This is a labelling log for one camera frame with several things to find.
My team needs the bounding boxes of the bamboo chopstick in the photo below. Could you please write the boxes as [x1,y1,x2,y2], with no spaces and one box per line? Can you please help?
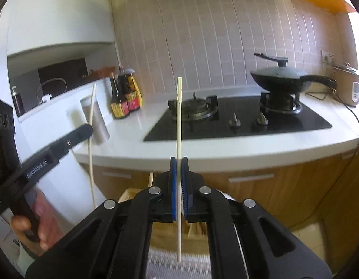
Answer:
[88,83,97,209]
[176,77,183,264]

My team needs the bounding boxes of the person's left hand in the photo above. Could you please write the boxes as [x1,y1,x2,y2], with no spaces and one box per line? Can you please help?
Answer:
[10,191,64,258]

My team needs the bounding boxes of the striped woven table mat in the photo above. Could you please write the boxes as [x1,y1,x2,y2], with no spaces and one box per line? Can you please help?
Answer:
[146,248,211,278]

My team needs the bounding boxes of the yellow plastic utensil basket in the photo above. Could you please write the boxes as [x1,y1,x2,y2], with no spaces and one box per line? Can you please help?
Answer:
[118,186,238,256]

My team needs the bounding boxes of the steel cylinder canister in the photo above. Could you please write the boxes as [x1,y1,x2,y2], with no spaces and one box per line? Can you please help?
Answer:
[80,95,110,144]

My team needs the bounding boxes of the dark soy sauce bottle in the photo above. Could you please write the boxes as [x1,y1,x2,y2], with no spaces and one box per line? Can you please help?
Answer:
[109,72,130,119]

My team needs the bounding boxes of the black gas stove top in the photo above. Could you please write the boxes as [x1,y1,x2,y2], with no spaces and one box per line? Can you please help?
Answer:
[143,93,333,143]

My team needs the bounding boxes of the black wok with lid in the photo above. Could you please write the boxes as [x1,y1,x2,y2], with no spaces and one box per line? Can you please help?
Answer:
[250,52,337,94]

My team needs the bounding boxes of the beige rice cooker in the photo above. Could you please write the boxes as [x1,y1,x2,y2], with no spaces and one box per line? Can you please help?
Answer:
[331,62,359,107]

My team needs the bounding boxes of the black power cable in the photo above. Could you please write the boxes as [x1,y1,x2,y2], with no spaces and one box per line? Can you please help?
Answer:
[292,88,359,230]

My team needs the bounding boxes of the wall power socket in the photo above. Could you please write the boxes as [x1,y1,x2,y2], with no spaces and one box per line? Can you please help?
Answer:
[321,50,334,66]

